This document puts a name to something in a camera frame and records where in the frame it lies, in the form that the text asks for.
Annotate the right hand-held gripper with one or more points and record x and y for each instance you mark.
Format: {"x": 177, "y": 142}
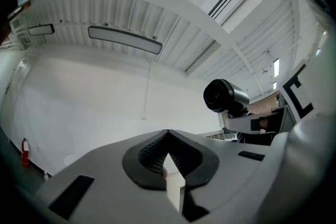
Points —
{"x": 309, "y": 81}

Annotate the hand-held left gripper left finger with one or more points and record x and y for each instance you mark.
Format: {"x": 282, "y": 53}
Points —
{"x": 105, "y": 165}

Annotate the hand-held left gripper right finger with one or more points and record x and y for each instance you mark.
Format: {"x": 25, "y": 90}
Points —
{"x": 231, "y": 178}

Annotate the small bright ceiling light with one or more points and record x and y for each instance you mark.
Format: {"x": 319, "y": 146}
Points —
{"x": 276, "y": 67}

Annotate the red fire extinguisher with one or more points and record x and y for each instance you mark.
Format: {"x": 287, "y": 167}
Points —
{"x": 25, "y": 153}

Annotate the long ceiling light panel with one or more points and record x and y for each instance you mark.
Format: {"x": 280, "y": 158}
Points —
{"x": 124, "y": 38}

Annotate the short ceiling light panel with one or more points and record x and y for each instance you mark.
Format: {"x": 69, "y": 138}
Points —
{"x": 41, "y": 29}

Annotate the black cylindrical gripper camera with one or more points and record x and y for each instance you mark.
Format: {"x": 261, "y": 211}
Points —
{"x": 223, "y": 95}

